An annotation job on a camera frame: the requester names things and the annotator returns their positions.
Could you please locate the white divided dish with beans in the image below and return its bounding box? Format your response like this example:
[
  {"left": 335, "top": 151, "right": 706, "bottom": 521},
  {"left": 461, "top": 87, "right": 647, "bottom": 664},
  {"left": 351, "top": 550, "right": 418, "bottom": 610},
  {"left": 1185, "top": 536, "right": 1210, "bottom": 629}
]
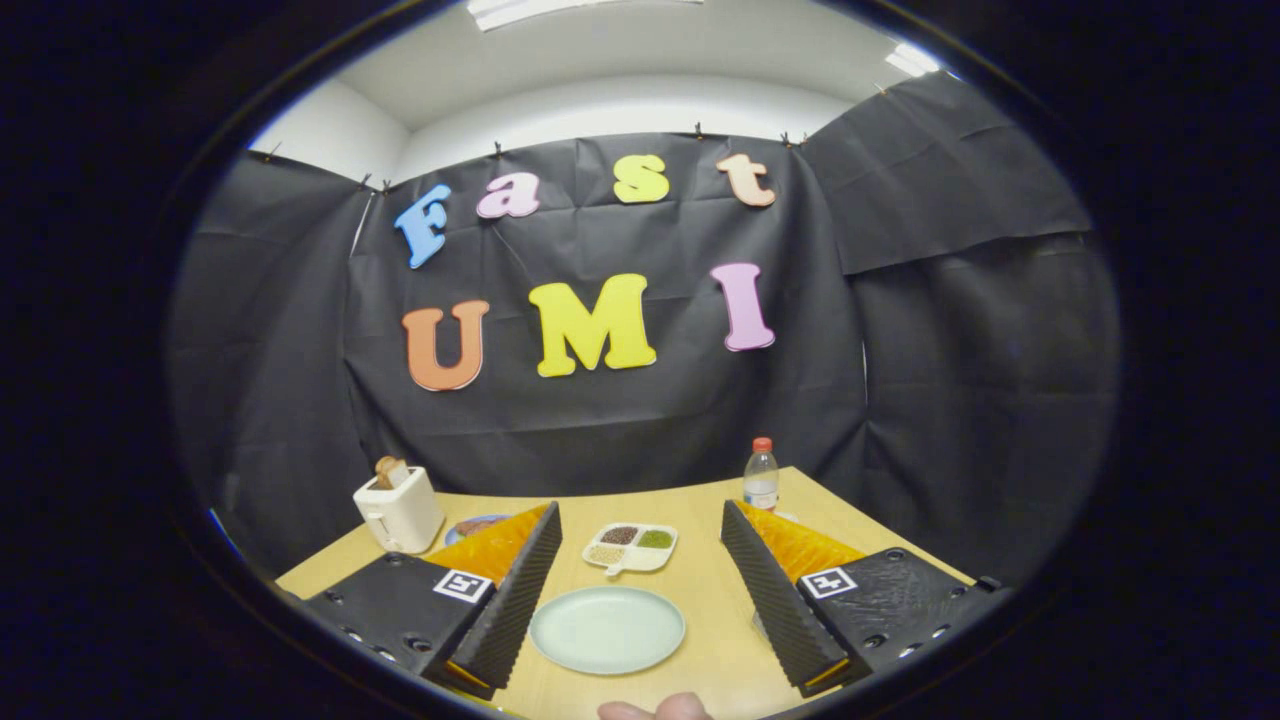
[{"left": 582, "top": 522, "right": 679, "bottom": 578}]

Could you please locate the small ceiling light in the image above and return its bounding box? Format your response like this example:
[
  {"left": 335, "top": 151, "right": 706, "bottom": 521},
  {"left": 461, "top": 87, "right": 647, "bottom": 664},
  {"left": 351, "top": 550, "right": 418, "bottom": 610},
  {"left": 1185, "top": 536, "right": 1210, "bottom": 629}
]
[{"left": 885, "top": 42, "right": 941, "bottom": 78}]

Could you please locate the long ceiling light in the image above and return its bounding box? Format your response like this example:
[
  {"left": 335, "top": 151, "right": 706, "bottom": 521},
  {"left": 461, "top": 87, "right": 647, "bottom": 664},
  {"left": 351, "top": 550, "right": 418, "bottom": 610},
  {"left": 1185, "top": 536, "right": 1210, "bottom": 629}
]
[{"left": 467, "top": 0, "right": 701, "bottom": 31}]

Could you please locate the pale green round plate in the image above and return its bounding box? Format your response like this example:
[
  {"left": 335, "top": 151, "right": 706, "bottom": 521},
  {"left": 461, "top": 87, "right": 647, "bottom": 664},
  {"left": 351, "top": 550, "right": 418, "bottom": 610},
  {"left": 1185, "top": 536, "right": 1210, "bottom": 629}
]
[{"left": 529, "top": 586, "right": 687, "bottom": 676}]

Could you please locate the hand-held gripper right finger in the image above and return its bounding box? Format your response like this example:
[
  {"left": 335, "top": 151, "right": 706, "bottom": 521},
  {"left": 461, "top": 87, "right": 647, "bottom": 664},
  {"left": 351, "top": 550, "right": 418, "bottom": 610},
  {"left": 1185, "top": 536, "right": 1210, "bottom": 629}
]
[{"left": 720, "top": 500, "right": 1006, "bottom": 699}]

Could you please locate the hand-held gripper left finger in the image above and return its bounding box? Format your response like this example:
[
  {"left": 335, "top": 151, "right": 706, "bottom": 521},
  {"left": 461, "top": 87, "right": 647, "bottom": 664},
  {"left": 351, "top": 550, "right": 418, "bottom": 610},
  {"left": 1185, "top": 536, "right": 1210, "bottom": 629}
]
[{"left": 300, "top": 501, "right": 563, "bottom": 701}]

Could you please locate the white toaster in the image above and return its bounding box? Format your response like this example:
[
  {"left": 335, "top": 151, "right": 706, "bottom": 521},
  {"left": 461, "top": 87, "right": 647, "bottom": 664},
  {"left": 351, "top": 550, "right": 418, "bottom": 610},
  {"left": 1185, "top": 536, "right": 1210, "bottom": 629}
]
[{"left": 353, "top": 466, "right": 446, "bottom": 555}]

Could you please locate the black backdrop cloth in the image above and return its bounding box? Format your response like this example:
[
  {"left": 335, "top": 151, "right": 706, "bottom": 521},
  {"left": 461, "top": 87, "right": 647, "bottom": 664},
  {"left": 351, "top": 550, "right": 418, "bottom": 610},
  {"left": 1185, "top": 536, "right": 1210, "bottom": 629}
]
[{"left": 165, "top": 70, "right": 1121, "bottom": 591}]

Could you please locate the small blue plate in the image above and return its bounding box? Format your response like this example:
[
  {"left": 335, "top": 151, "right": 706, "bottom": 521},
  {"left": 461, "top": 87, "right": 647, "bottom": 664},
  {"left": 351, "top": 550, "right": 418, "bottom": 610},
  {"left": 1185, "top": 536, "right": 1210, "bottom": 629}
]
[{"left": 444, "top": 514, "right": 511, "bottom": 547}]

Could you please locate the clear red-capped water bottle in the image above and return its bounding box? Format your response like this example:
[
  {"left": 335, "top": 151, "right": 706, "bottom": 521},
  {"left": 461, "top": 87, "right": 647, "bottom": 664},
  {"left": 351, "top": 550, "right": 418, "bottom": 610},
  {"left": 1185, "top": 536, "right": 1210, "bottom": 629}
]
[{"left": 743, "top": 437, "right": 780, "bottom": 512}]

